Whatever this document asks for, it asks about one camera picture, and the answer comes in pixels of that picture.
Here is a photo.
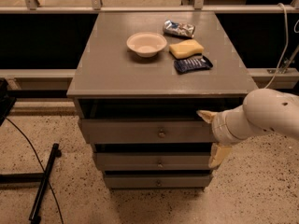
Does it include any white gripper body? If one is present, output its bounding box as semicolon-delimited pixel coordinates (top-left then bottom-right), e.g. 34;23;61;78
212;109;246;145

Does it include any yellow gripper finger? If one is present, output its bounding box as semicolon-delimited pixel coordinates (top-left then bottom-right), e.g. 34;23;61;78
196;110;217;124
208;143;232;169

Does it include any grey top drawer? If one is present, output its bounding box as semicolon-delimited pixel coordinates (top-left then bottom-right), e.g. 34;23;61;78
78;119;216;144

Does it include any grey drawer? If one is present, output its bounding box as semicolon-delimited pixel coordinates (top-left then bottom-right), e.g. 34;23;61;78
78;119;216;144
93;152;211;171
104;174;212;189

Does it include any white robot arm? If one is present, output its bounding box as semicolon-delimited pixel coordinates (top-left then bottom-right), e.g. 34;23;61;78
197;89;299;169

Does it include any grey wooden drawer cabinet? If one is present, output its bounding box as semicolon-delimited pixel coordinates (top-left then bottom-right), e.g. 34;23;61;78
67;12;256;176

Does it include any grey bottom drawer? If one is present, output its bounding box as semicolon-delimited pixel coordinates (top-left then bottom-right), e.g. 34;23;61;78
104;174;212;189

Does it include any grey middle drawer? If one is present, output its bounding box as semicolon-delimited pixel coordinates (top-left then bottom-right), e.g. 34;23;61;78
93;152;211;171

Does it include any dark blue snack packet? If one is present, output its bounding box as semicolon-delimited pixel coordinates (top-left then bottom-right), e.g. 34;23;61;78
174;56;213;74

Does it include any yellow sponge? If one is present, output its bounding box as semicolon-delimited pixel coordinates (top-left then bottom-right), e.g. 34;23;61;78
169;39;204;59

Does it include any silver crumpled snack bag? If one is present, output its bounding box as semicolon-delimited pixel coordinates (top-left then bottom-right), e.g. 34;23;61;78
163;20;195;38

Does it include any black metal stand base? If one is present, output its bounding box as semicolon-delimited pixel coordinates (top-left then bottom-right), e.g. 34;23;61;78
0;143;62;224

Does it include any black equipment at left edge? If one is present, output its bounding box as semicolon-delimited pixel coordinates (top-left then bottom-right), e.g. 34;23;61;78
0;78;16;126

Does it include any white hanging cable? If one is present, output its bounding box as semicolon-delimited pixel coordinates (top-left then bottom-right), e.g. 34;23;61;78
263;2;291;90

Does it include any metal railing frame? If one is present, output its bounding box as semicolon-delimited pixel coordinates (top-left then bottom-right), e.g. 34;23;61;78
0;0;299;91

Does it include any black floor cable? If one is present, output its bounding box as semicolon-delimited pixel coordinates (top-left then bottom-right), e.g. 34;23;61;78
6;117;64;224

